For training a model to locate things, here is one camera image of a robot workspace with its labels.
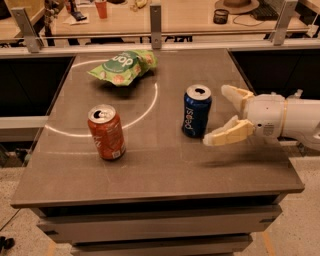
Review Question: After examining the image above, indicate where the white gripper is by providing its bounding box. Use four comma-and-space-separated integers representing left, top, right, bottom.
203, 85, 287, 146

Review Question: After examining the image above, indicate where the blue pepsi can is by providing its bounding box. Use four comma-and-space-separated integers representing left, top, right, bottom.
182, 84, 212, 138

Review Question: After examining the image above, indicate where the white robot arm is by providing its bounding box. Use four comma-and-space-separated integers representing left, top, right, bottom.
203, 85, 320, 150

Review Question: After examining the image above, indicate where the orange soda can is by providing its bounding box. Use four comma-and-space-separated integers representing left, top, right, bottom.
88, 104, 125, 160

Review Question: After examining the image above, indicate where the black mesh pen cup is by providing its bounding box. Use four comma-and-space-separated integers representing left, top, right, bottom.
213, 9, 229, 24

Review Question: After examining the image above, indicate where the tan brimmed hat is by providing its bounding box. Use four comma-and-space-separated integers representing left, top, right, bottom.
215, 0, 259, 15

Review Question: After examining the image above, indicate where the black keyboard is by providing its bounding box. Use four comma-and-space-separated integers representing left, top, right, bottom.
251, 0, 279, 21

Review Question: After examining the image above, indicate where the grey table drawer base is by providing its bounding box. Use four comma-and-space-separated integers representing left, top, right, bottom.
38, 198, 282, 256

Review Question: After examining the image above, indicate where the green chip bag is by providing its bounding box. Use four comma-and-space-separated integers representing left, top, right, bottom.
89, 50, 158, 86

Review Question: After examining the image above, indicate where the orange plastic cup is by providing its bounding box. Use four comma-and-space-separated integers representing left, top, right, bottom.
95, 0, 107, 19

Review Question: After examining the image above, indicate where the wooden background desk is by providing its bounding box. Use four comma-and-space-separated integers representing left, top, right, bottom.
41, 0, 308, 38

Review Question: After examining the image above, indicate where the metal railing with brackets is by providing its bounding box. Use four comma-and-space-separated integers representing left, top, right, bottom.
0, 0, 320, 57

